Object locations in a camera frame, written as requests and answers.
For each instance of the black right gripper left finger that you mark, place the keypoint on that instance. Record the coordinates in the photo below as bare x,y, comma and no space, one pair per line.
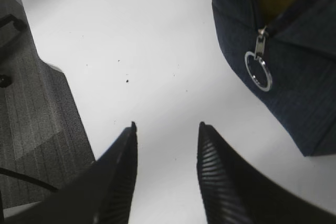
101,194

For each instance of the dark navy lunch bag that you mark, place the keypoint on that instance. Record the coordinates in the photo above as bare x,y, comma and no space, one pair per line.
287,63

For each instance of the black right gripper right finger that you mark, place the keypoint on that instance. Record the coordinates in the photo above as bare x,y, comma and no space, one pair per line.
233,191

